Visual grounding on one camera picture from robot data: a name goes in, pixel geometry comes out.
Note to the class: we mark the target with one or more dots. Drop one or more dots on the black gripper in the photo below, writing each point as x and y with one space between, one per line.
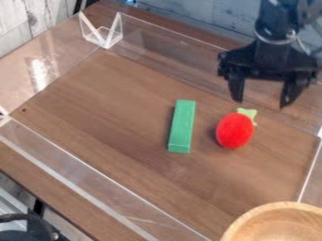
270 62

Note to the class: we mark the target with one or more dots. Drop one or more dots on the red plush strawberry toy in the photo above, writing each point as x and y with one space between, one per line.
235 128

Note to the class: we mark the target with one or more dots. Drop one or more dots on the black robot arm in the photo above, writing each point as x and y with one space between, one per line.
280 19

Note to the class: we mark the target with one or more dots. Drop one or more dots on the green rectangular block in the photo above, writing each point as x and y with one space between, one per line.
182 127

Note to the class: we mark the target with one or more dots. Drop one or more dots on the wooden bowl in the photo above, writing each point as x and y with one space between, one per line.
279 221

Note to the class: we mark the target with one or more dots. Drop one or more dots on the clear acrylic enclosure wall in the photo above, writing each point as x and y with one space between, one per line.
84 126

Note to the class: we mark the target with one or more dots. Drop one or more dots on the clear acrylic corner bracket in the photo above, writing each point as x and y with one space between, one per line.
104 37

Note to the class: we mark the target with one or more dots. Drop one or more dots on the black clamp with cable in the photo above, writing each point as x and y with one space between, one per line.
39 230

